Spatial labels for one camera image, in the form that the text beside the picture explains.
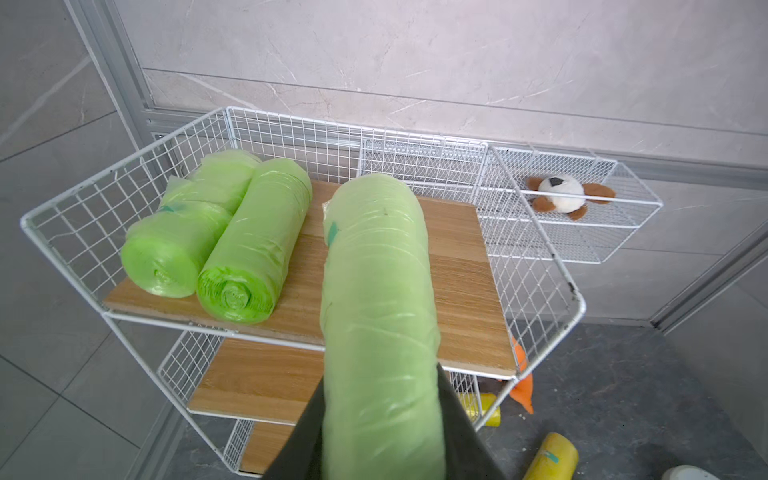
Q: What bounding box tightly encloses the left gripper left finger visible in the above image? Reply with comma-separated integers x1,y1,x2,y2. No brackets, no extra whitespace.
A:
262,379,325,480

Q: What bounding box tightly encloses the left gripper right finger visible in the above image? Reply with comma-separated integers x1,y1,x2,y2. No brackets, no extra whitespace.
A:
437,364,505,480

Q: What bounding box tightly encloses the green roll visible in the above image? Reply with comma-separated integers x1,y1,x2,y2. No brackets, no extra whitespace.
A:
121,149,261,298
197,158,313,324
320,173,446,479

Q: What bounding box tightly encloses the yellow roll near shelf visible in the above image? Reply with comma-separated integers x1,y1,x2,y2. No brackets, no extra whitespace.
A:
458,392,502,428

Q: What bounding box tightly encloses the orange shark plush toy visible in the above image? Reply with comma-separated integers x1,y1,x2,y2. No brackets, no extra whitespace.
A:
509,340,534,415

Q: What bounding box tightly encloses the yellow roll upper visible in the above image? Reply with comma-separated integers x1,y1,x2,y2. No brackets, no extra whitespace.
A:
523,432,579,480

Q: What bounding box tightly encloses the brown white plush toy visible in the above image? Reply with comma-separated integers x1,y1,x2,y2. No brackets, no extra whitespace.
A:
526,174,616,221

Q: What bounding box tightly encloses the white round handled brush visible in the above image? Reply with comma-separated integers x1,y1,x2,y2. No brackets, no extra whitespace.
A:
661,465,719,480

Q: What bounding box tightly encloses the white wire three-tier shelf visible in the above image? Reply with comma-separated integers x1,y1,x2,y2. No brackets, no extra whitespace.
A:
21,107,585,477

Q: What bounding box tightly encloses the white wire wall basket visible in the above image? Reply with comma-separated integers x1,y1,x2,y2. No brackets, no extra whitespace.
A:
357,138,663,264

